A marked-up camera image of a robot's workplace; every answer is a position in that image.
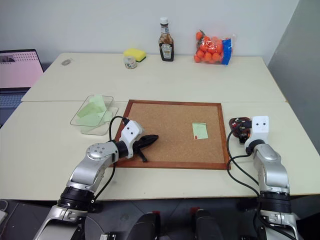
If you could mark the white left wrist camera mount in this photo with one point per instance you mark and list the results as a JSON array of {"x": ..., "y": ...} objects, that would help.
[{"x": 130, "y": 131}]

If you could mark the small dark tray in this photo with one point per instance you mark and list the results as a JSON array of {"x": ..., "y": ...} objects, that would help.
[{"x": 233, "y": 121}]

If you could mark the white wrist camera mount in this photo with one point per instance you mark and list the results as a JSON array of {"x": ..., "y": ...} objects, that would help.
[
  {"x": 260, "y": 127},
  {"x": 130, "y": 131}
]

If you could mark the small grey round disc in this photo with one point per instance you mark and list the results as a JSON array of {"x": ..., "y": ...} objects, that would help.
[{"x": 66, "y": 62}]

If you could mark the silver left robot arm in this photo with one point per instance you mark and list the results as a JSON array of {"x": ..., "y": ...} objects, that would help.
[{"x": 85, "y": 172}]

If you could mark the bag of orange balls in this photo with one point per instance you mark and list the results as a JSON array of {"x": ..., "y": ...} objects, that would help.
[{"x": 211, "y": 50}]

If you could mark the small clear pushpin jar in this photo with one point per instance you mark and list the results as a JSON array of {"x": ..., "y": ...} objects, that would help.
[{"x": 130, "y": 63}]

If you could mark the green sticky note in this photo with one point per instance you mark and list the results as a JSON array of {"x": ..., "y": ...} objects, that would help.
[{"x": 200, "y": 129}]

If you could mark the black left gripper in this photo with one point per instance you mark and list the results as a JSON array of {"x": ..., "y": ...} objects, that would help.
[{"x": 138, "y": 146}]

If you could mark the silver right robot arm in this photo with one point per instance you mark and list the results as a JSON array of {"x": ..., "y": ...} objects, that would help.
[{"x": 271, "y": 170}]

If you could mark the brown sauce bottle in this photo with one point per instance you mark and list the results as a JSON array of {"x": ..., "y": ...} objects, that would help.
[{"x": 166, "y": 45}]

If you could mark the cork board with wooden frame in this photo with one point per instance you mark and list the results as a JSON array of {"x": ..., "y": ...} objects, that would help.
[{"x": 170, "y": 135}]

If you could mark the dark rounded shape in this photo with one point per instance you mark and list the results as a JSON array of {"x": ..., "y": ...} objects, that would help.
[
  {"x": 206, "y": 223},
  {"x": 147, "y": 226}
]

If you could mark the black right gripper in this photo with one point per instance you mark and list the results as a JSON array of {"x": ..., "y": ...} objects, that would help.
[{"x": 244, "y": 139}]

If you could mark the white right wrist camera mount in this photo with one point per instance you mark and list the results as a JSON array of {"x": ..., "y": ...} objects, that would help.
[{"x": 260, "y": 127}]

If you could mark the clear plastic box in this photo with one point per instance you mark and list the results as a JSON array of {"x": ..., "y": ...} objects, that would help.
[{"x": 86, "y": 126}]

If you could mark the green paper note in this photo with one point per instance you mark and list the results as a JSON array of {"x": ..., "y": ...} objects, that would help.
[
  {"x": 92, "y": 120},
  {"x": 97, "y": 103},
  {"x": 87, "y": 111}
]

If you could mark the open laptop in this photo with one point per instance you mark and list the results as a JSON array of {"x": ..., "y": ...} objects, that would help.
[{"x": 17, "y": 72}]

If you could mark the yellow sponge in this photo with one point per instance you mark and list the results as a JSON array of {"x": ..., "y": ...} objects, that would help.
[{"x": 135, "y": 53}]

